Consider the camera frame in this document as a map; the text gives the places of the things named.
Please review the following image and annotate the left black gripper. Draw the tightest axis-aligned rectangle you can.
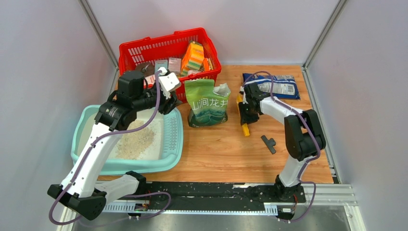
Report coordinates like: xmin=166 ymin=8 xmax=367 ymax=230
xmin=132 ymin=75 xmax=182 ymax=115

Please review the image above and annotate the yellow plastic scoop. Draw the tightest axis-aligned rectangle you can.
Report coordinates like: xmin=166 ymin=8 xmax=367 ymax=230
xmin=236 ymin=93 xmax=250 ymax=137

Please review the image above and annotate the black bag clip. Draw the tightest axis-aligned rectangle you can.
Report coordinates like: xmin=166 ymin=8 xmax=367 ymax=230
xmin=261 ymin=135 xmax=276 ymax=154

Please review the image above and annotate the green litter bag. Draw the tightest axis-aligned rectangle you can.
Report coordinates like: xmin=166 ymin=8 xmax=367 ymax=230
xmin=185 ymin=79 xmax=231 ymax=128

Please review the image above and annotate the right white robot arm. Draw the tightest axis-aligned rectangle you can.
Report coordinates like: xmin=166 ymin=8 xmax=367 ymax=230
xmin=238 ymin=83 xmax=326 ymax=202

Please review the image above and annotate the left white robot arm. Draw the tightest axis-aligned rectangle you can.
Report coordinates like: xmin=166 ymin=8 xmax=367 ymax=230
xmin=47 ymin=68 xmax=181 ymax=220

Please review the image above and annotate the pink grey small box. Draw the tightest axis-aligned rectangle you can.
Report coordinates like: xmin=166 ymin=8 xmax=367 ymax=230
xmin=168 ymin=57 xmax=181 ymax=75

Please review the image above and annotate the teal small box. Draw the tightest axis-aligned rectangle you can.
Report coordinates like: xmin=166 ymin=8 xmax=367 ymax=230
xmin=154 ymin=59 xmax=168 ymax=72

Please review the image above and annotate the brown round box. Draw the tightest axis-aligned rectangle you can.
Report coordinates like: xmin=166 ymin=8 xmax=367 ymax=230
xmin=134 ymin=62 xmax=155 ymax=76

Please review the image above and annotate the teal plastic litter box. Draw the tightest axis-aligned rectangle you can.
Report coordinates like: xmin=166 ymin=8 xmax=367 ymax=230
xmin=71 ymin=105 xmax=183 ymax=176

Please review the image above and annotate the beige cat litter pile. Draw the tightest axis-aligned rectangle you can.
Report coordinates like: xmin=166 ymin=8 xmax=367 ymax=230
xmin=113 ymin=121 xmax=160 ymax=160

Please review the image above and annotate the blue white snack bag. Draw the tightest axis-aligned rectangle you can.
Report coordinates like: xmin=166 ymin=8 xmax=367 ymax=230
xmin=242 ymin=73 xmax=301 ymax=100

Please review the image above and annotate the orange green sponge pack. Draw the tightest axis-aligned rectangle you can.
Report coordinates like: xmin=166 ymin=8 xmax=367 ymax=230
xmin=180 ymin=41 xmax=205 ymax=77

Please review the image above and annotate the red plastic shopping basket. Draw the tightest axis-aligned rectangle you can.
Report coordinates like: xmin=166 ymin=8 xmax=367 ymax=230
xmin=118 ymin=27 xmax=221 ymax=103

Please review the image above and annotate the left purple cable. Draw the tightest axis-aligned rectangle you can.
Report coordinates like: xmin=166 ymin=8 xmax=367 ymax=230
xmin=48 ymin=70 xmax=173 ymax=226

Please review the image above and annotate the purple cable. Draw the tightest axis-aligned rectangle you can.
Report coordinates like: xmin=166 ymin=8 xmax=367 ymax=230
xmin=243 ymin=70 xmax=321 ymax=223
xmin=48 ymin=70 xmax=173 ymax=226

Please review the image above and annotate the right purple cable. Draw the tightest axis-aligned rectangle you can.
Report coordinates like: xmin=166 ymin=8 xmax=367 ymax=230
xmin=243 ymin=70 xmax=321 ymax=223

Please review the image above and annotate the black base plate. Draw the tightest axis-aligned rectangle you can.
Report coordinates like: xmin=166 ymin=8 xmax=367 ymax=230
xmin=135 ymin=181 xmax=306 ymax=212

